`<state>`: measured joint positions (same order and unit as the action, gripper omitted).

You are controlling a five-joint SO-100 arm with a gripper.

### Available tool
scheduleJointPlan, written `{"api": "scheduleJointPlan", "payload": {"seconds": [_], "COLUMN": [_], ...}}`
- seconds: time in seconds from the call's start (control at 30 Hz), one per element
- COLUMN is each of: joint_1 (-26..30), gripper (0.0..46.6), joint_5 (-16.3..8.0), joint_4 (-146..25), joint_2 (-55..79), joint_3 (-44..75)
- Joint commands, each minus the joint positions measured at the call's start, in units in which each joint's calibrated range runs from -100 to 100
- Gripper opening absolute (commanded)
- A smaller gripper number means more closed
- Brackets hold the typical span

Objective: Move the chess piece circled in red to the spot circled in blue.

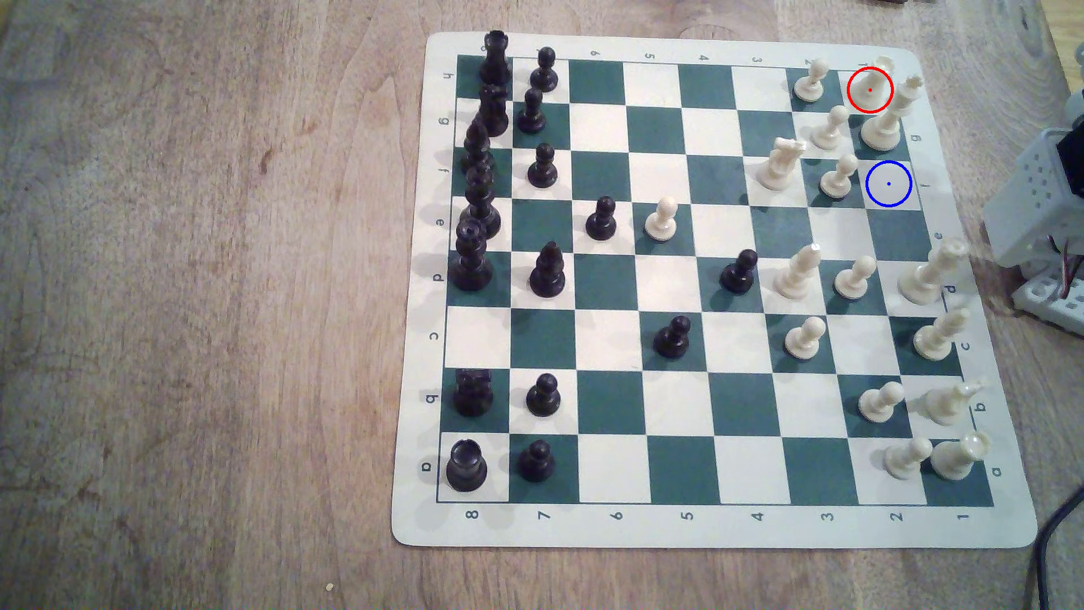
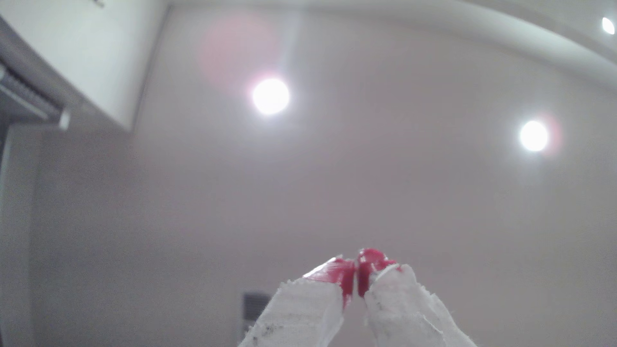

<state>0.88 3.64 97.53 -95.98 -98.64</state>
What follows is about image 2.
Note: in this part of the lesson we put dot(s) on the grey window blind rail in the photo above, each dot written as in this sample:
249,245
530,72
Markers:
33,99

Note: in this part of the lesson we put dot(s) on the grey wall vent grille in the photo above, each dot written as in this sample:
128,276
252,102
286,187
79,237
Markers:
253,308

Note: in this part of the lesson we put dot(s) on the round recessed ceiling light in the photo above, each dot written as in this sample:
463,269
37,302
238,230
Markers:
608,25
271,96
534,136

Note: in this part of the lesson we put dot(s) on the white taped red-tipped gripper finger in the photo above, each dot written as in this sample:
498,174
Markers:
405,313
299,313

